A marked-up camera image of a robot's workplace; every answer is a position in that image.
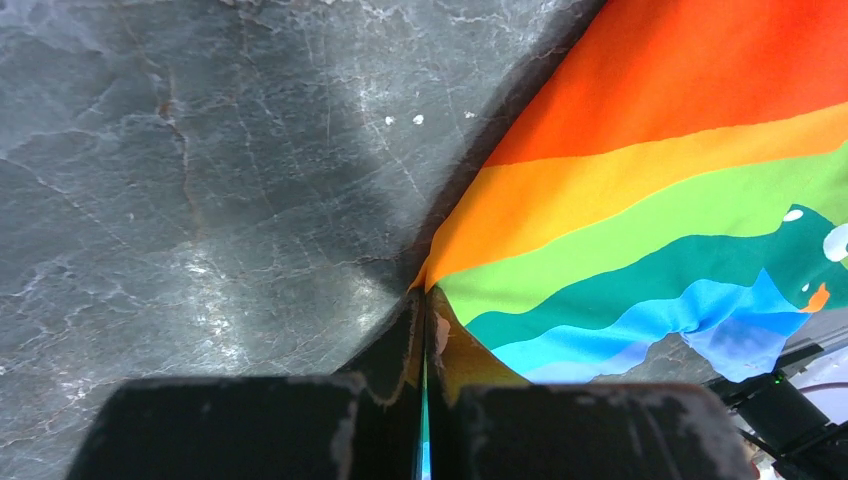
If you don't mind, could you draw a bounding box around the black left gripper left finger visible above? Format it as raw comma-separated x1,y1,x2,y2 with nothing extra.
68,289,424,479

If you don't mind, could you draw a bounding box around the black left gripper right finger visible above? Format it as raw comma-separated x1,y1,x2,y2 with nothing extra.
426,289,755,479

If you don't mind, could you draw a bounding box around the rainbow and white kids jacket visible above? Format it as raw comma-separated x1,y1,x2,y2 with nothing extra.
417,1,847,385

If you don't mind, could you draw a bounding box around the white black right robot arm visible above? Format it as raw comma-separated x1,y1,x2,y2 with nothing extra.
703,326,847,479

